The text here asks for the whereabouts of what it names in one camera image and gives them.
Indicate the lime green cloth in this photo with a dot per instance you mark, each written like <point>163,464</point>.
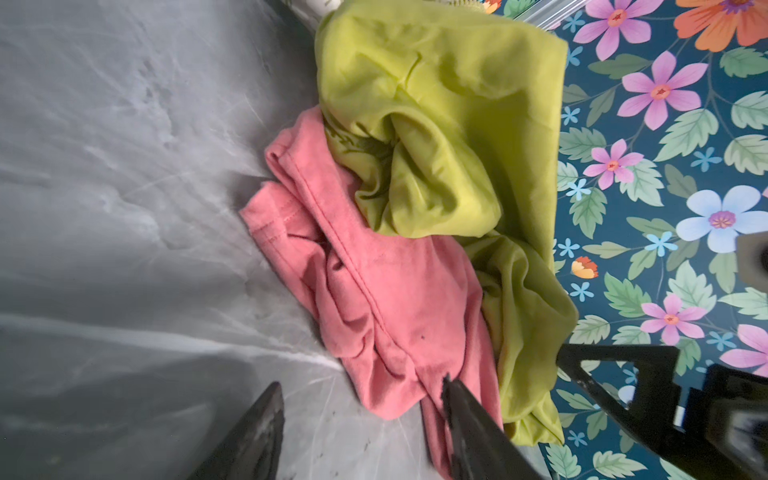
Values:
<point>450,118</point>

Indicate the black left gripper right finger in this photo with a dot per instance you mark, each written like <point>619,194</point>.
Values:
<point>480,448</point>

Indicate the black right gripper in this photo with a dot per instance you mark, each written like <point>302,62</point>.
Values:
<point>724,426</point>

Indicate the pink cloth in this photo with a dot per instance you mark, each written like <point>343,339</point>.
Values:
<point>400,314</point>

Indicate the aluminium frame post back right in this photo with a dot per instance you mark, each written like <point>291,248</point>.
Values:
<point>549,14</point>

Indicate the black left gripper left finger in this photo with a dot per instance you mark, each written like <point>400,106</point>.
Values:
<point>251,449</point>

